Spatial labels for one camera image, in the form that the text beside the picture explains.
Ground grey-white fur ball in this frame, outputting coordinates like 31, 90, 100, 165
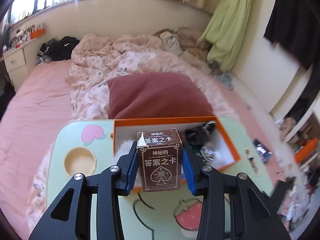
114, 136, 138, 163

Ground pink floral duvet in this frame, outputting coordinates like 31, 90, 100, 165
65, 34, 213, 120

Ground black hanging garment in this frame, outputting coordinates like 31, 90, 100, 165
264, 0, 320, 70

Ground brown card box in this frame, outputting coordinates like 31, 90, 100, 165
136, 128, 185, 193

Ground beige clothes pile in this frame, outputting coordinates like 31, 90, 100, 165
152, 27, 213, 60

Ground black lace-trimmed cloth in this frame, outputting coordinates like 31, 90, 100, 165
185, 121, 217, 147

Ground orange tray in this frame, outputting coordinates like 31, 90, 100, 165
29, 27, 47, 39

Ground white shelf unit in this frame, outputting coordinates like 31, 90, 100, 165
270, 62, 320, 143

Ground pink bed sheet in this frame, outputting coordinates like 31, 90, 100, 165
0, 59, 278, 240

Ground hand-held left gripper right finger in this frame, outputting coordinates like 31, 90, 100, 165
181, 145, 292, 240

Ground white nightstand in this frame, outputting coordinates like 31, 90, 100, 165
4, 46, 28, 90

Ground black clothes pile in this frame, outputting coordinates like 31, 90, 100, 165
37, 36, 80, 63

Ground green lap desk desktop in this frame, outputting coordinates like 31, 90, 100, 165
45, 116, 278, 240

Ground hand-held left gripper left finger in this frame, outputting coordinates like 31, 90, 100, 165
28, 144, 140, 240

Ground green curtain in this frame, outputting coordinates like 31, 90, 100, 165
196, 0, 260, 72

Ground metal keychain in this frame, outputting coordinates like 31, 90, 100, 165
200, 146, 218, 161

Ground maroon pillow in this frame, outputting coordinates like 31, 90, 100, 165
106, 73, 214, 120

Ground orange cardboard box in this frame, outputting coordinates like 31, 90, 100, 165
110, 116, 242, 193

